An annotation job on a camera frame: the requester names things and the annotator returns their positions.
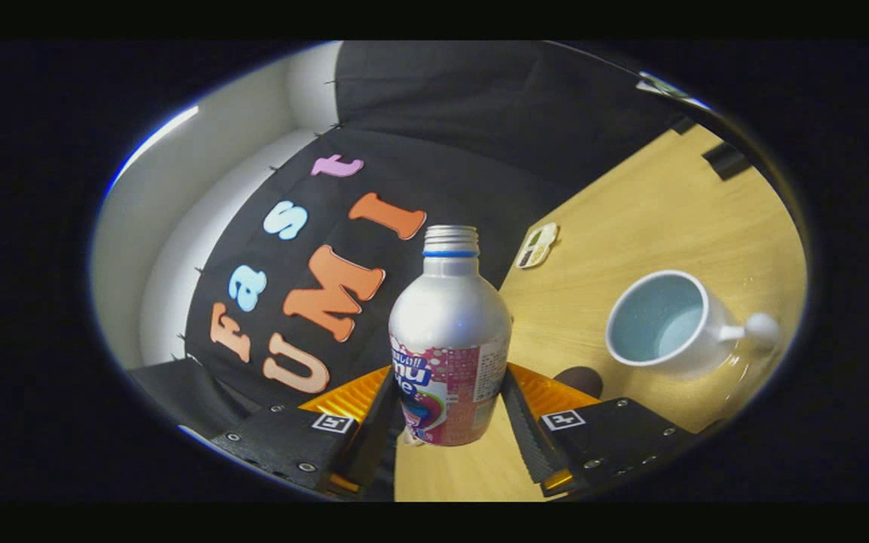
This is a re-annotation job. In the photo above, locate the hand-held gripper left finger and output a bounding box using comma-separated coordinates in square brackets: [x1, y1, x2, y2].
[208, 366, 405, 500]

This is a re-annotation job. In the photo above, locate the round dark brown coaster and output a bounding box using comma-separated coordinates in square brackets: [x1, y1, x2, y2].
[553, 366, 604, 400]

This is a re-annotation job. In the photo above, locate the silver juice bottle pink label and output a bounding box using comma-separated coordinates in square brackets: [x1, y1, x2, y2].
[388, 225, 513, 447]

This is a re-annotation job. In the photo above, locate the white cup with handle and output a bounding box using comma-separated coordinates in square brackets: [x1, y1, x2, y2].
[604, 269, 782, 380]

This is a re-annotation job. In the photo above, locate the wooden table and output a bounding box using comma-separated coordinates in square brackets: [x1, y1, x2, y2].
[393, 124, 809, 502]

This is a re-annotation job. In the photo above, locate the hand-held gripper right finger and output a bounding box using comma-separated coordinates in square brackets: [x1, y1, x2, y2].
[500, 364, 699, 499]

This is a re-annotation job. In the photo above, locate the black backdrop cloth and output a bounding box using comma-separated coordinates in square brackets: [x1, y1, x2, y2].
[125, 41, 696, 453]

